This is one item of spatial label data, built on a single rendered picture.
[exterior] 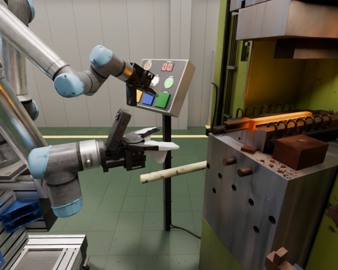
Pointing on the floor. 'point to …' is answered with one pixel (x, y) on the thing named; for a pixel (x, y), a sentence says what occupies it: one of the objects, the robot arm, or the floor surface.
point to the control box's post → (166, 169)
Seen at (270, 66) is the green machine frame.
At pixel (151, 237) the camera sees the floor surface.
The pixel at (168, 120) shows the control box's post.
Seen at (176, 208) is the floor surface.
